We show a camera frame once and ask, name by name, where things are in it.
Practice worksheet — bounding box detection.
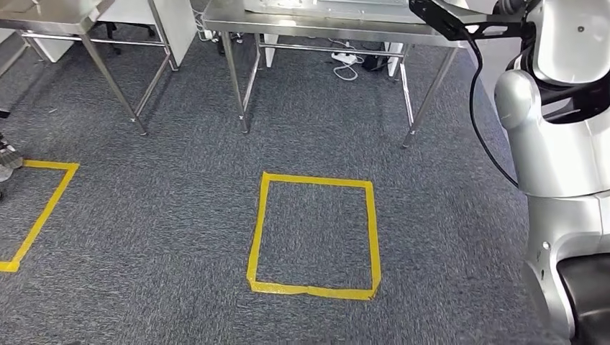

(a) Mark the stainless steel table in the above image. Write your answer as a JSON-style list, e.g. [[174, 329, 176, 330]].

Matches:
[[202, 0, 465, 150], [0, 0, 180, 137]]

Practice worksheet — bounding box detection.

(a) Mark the black box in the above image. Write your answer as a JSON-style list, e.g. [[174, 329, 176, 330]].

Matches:
[[361, 53, 391, 73]]

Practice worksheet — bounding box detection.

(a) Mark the silver stamped metal panel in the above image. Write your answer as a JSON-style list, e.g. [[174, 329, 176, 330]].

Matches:
[[242, 0, 411, 14]]

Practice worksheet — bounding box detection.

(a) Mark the white power cord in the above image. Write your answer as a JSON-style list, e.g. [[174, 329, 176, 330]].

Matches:
[[332, 60, 360, 82]]

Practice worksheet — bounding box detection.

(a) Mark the black camera bracket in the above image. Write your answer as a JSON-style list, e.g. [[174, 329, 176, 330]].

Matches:
[[409, 0, 527, 42]]

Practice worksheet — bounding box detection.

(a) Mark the yellow floor tape square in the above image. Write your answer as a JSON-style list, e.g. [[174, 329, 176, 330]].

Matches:
[[246, 172, 382, 302], [0, 160, 81, 274]]

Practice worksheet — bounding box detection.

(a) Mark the black camera cable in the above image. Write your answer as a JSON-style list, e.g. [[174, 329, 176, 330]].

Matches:
[[457, 28, 522, 190]]

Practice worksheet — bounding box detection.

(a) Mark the person's shoe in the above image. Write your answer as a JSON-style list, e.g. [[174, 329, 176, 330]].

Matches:
[[0, 135, 24, 184]]

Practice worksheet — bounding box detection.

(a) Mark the black chair base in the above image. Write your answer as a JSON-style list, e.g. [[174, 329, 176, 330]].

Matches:
[[101, 21, 158, 57]]

